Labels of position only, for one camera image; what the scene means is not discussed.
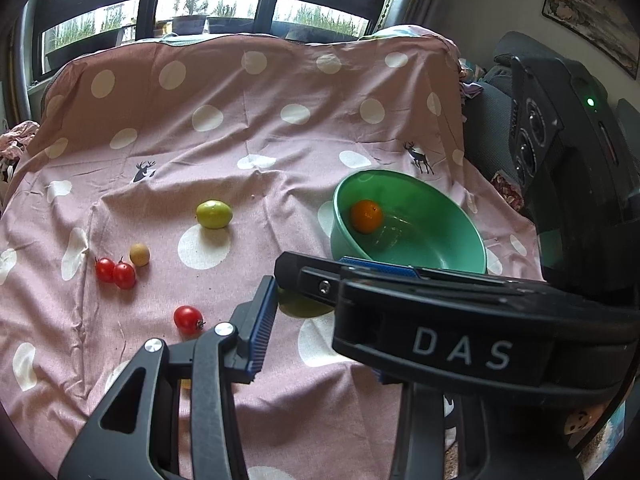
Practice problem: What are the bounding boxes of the grey sofa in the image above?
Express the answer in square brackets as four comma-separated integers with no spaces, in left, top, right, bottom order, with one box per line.
[464,32,639,204]

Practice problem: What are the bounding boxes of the black planter with plants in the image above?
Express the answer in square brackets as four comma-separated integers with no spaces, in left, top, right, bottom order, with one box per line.
[171,14,207,36]

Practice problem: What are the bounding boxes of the framed landscape painting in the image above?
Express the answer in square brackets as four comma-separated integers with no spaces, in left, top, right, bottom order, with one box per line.
[542,0,639,79]

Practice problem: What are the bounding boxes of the tan longan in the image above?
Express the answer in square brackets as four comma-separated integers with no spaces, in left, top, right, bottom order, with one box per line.
[129,243,151,268]

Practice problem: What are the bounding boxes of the cherry tomato beside mandarin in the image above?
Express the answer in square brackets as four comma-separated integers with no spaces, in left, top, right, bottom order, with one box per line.
[174,306,205,336]

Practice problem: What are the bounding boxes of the far left cherry tomato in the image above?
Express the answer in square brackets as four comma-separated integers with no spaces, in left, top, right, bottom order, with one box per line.
[94,258,115,283]

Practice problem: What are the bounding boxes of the pink polka dot cloth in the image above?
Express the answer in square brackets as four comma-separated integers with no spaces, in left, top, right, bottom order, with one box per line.
[1,27,540,474]

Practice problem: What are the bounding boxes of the person right hand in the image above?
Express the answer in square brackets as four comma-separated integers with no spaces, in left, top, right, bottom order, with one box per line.
[563,402,608,437]

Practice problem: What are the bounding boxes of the green plastic bowl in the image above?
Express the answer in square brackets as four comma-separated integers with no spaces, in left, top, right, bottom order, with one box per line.
[330,169,487,274]

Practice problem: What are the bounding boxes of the orange in bowl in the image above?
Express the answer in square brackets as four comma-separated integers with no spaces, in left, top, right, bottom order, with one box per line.
[349,200,384,234]

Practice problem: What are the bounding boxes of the green jujube fruit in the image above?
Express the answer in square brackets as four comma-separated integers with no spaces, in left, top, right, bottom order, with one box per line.
[195,200,233,230]
[278,288,333,318]

